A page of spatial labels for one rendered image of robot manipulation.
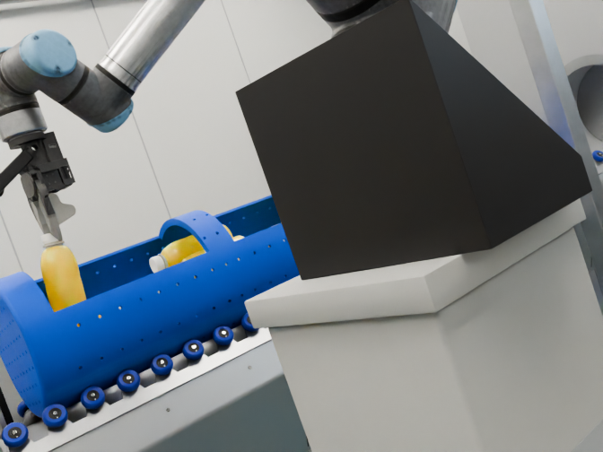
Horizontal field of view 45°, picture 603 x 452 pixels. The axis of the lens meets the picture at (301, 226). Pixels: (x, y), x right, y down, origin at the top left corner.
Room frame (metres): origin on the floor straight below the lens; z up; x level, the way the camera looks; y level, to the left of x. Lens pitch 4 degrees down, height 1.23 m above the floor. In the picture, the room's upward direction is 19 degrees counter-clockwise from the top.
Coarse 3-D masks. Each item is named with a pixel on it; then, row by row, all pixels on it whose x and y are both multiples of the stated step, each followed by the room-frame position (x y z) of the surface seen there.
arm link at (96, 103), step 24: (168, 0) 1.41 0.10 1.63; (192, 0) 1.43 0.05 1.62; (144, 24) 1.41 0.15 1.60; (168, 24) 1.42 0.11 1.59; (120, 48) 1.41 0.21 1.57; (144, 48) 1.41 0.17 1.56; (96, 72) 1.41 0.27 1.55; (120, 72) 1.41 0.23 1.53; (144, 72) 1.44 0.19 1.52; (72, 96) 1.38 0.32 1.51; (96, 96) 1.40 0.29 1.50; (120, 96) 1.42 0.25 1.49; (96, 120) 1.42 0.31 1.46; (120, 120) 1.44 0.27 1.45
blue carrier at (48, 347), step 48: (144, 240) 1.68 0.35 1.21; (240, 240) 1.56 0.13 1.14; (0, 288) 1.35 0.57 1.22; (96, 288) 1.64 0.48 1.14; (144, 288) 1.42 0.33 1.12; (192, 288) 1.47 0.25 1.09; (240, 288) 1.54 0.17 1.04; (0, 336) 1.45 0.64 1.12; (48, 336) 1.31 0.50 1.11; (96, 336) 1.35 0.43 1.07; (144, 336) 1.41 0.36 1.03; (192, 336) 1.50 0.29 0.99; (48, 384) 1.31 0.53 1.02; (96, 384) 1.39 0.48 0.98
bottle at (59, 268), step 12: (48, 252) 1.41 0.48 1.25; (60, 252) 1.41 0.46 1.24; (72, 252) 1.44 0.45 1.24; (48, 264) 1.40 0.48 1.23; (60, 264) 1.40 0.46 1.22; (72, 264) 1.41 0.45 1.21; (48, 276) 1.40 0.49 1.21; (60, 276) 1.40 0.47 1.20; (72, 276) 1.41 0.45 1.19; (48, 288) 1.40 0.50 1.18; (60, 288) 1.39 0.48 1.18; (72, 288) 1.40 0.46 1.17; (48, 300) 1.41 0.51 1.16; (60, 300) 1.39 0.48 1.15; (72, 300) 1.40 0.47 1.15
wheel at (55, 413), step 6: (48, 408) 1.32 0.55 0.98; (54, 408) 1.32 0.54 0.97; (60, 408) 1.33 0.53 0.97; (42, 414) 1.31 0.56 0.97; (48, 414) 1.31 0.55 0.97; (54, 414) 1.31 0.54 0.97; (60, 414) 1.32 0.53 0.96; (66, 414) 1.32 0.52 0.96; (42, 420) 1.31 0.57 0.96; (48, 420) 1.31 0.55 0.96; (54, 420) 1.31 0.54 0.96; (60, 420) 1.31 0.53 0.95; (48, 426) 1.31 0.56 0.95; (54, 426) 1.31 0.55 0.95
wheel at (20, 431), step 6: (6, 426) 1.28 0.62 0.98; (12, 426) 1.28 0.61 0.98; (18, 426) 1.29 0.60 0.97; (24, 426) 1.29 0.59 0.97; (6, 432) 1.27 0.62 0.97; (12, 432) 1.28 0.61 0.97; (18, 432) 1.28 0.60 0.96; (24, 432) 1.28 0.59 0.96; (6, 438) 1.26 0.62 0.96; (12, 438) 1.27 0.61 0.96; (18, 438) 1.27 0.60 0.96; (24, 438) 1.27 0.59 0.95; (6, 444) 1.26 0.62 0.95; (12, 444) 1.26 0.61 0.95; (18, 444) 1.27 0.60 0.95
